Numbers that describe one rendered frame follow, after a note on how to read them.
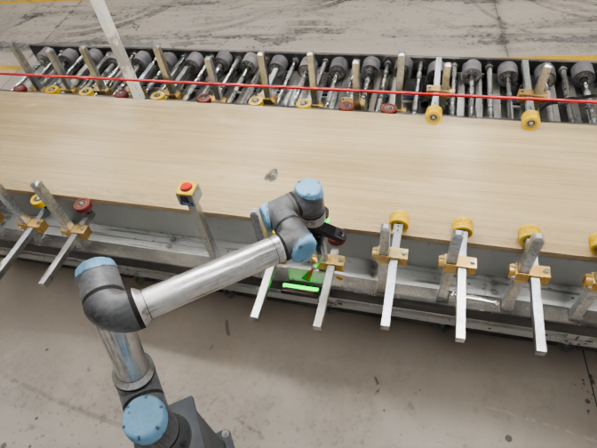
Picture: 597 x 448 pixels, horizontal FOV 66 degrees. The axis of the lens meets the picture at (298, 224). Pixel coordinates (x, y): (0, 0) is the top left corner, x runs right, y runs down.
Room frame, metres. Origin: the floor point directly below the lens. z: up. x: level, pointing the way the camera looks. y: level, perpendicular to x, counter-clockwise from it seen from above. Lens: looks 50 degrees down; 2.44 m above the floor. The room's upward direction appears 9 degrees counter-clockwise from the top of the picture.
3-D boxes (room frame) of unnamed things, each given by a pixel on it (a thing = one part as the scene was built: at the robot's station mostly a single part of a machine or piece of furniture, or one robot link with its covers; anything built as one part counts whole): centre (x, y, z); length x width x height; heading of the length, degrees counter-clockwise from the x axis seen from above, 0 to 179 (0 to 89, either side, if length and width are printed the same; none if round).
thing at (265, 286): (1.11, 0.15, 0.84); 0.43 x 0.03 x 0.04; 159
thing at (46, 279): (1.47, 1.09, 0.82); 0.43 x 0.03 x 0.04; 159
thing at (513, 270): (0.85, -0.80, 0.95); 0.13 x 0.06 x 0.05; 69
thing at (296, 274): (1.11, -0.04, 0.75); 0.26 x 0.01 x 0.10; 69
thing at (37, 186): (1.57, 1.09, 0.92); 0.03 x 0.03 x 0.48; 69
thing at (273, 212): (1.00, 0.05, 1.33); 0.12 x 0.12 x 0.09; 21
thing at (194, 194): (1.30, 0.40, 1.18); 0.07 x 0.07 x 0.08; 69
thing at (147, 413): (0.60, 0.64, 0.79); 0.17 x 0.15 x 0.18; 21
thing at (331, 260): (1.12, -0.10, 0.85); 0.13 x 0.06 x 0.05; 69
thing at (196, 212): (1.31, 0.40, 0.93); 0.05 x 0.05 x 0.45; 69
